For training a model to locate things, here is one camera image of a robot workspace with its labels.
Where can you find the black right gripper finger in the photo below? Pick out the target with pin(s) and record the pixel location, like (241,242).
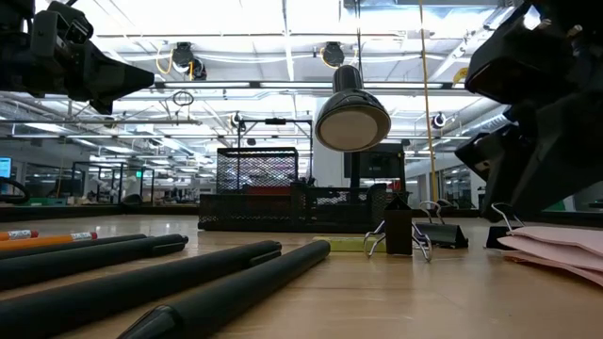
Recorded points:
(485,155)
(556,155)

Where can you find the lit blue monitor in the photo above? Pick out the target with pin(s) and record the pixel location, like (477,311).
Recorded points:
(4,167)

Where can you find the black mesh desk organizer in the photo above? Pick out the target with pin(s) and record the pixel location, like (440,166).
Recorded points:
(245,212)

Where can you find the black background station frame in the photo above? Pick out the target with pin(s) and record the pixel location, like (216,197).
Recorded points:
(120,181)
(275,121)

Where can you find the black binder clip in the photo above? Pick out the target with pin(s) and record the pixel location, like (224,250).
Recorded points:
(398,230)
(445,235)
(497,237)

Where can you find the black background screen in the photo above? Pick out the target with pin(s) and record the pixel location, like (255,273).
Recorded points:
(381,165)

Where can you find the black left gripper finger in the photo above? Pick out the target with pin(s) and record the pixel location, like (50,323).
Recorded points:
(103,77)

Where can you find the pink sticky note pad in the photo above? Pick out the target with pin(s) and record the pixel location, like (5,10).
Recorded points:
(556,249)

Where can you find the orange pencil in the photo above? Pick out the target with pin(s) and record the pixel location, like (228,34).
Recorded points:
(47,241)
(19,234)

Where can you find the black desk lamp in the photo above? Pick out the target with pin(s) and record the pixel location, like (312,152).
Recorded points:
(351,117)

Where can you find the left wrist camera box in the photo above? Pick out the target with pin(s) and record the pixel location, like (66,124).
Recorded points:
(61,23)

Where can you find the yellow sticky note pad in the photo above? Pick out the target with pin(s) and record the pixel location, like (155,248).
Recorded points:
(339,244)

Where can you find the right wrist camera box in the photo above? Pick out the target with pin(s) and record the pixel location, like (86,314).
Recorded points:
(518,52)

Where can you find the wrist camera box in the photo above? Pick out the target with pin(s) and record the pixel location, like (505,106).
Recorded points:
(518,52)
(61,23)

